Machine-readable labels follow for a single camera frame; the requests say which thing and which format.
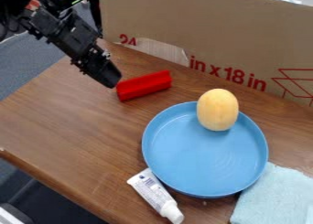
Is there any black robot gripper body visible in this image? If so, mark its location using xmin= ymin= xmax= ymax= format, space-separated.
xmin=47 ymin=13 xmax=104 ymax=64

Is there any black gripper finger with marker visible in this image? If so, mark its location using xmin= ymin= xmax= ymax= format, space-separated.
xmin=72 ymin=49 xmax=122 ymax=89

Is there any red rectangular block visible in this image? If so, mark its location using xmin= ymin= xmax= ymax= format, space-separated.
xmin=116 ymin=70 xmax=172 ymax=101

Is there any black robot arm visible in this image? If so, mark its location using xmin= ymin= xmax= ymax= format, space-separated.
xmin=0 ymin=0 xmax=122 ymax=88

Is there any grey fabric panel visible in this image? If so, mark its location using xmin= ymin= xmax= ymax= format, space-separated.
xmin=0 ymin=32 xmax=67 ymax=101

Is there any yellow potato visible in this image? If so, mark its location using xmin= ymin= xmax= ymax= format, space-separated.
xmin=197 ymin=89 xmax=238 ymax=131

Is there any white cream tube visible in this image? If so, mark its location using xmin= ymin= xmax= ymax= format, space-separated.
xmin=127 ymin=168 xmax=184 ymax=224

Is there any blue round plate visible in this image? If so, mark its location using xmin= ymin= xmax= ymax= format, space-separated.
xmin=142 ymin=101 xmax=269 ymax=198

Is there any light blue towel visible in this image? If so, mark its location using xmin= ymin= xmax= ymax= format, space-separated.
xmin=230 ymin=163 xmax=313 ymax=224

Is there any cardboard box wall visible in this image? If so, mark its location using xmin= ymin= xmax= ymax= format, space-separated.
xmin=100 ymin=0 xmax=313 ymax=107

